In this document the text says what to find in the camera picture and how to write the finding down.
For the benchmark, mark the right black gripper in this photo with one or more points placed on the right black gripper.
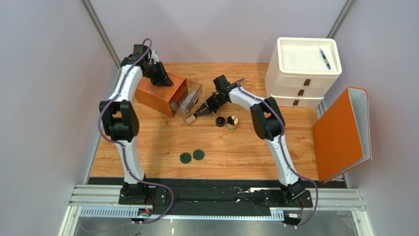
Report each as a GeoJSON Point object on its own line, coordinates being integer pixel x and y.
{"type": "Point", "coordinates": [209, 105]}

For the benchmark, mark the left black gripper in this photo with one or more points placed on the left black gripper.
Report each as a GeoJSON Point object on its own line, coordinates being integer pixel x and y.
{"type": "Point", "coordinates": [166, 81]}

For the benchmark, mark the orange drawer box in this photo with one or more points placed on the orange drawer box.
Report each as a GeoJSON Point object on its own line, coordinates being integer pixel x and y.
{"type": "Point", "coordinates": [158, 98]}

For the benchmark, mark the clear glitter bottle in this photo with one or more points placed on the clear glitter bottle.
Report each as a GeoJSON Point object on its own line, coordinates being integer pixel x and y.
{"type": "Point", "coordinates": [187, 102]}

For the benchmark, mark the clear top drawer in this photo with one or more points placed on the clear top drawer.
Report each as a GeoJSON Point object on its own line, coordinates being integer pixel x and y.
{"type": "Point", "coordinates": [187, 87]}

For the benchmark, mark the gold lid cream jar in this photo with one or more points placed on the gold lid cream jar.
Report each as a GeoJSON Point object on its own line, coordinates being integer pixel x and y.
{"type": "Point", "coordinates": [232, 122]}

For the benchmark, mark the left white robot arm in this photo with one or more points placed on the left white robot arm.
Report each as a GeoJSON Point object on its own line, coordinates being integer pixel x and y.
{"type": "Point", "coordinates": [118, 123]}

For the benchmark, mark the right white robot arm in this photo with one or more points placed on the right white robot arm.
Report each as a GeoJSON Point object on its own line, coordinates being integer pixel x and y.
{"type": "Point", "coordinates": [268, 124]}

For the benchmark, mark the black round jar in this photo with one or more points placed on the black round jar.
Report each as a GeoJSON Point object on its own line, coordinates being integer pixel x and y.
{"type": "Point", "coordinates": [220, 121]}

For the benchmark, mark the green round compact right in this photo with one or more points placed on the green round compact right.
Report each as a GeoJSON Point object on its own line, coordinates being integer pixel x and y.
{"type": "Point", "coordinates": [198, 154]}

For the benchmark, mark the green round compact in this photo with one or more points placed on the green round compact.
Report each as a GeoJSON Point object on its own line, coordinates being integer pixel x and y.
{"type": "Point", "coordinates": [198, 154]}
{"type": "Point", "coordinates": [185, 158]}

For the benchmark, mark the green round compact left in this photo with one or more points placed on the green round compact left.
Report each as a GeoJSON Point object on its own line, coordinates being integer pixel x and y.
{"type": "Point", "coordinates": [185, 158]}

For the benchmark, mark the white three-drawer cabinet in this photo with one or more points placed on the white three-drawer cabinet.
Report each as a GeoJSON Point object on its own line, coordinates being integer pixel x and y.
{"type": "Point", "coordinates": [297, 75]}

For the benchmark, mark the blue pen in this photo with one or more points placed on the blue pen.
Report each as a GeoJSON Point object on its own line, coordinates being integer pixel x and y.
{"type": "Point", "coordinates": [325, 59]}

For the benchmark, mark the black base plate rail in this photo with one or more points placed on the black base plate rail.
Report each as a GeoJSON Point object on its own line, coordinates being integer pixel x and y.
{"type": "Point", "coordinates": [265, 197]}

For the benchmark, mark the orange ring binder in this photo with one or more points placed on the orange ring binder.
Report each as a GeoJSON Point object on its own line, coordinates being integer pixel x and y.
{"type": "Point", "coordinates": [342, 135]}

